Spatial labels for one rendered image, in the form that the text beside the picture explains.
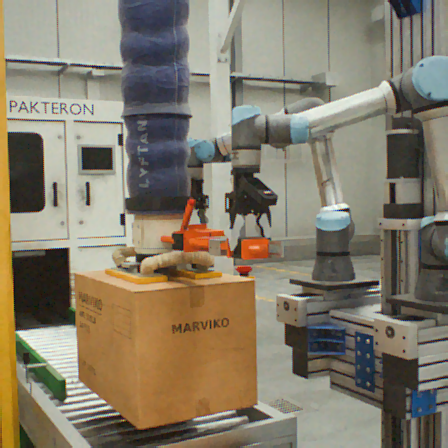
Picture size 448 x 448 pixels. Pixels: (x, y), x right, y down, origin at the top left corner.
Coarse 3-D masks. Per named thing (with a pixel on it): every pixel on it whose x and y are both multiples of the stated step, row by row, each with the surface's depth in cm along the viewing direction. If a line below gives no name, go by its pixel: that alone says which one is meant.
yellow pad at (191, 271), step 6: (186, 264) 225; (192, 264) 213; (174, 270) 217; (180, 270) 213; (186, 270) 212; (192, 270) 208; (198, 270) 207; (204, 270) 207; (210, 270) 208; (216, 270) 210; (186, 276) 209; (192, 276) 204; (198, 276) 204; (204, 276) 204; (210, 276) 205; (216, 276) 207
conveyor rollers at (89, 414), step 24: (24, 336) 367; (48, 336) 371; (72, 336) 369; (48, 360) 318; (72, 360) 315; (72, 384) 271; (72, 408) 242; (96, 408) 240; (96, 432) 219; (120, 432) 215; (144, 432) 218; (168, 432) 214; (192, 432) 216
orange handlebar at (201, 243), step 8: (216, 232) 229; (168, 240) 201; (192, 240) 186; (200, 240) 181; (208, 240) 185; (200, 248) 180; (208, 248) 181; (224, 248) 168; (248, 248) 157; (256, 248) 157; (264, 248) 157
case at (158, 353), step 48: (96, 288) 210; (144, 288) 185; (192, 288) 189; (240, 288) 197; (96, 336) 213; (144, 336) 182; (192, 336) 190; (240, 336) 198; (96, 384) 215; (144, 384) 183; (192, 384) 190; (240, 384) 198
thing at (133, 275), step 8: (104, 272) 224; (112, 272) 216; (120, 272) 211; (128, 272) 206; (136, 272) 205; (128, 280) 202; (136, 280) 195; (144, 280) 195; (152, 280) 196; (160, 280) 198
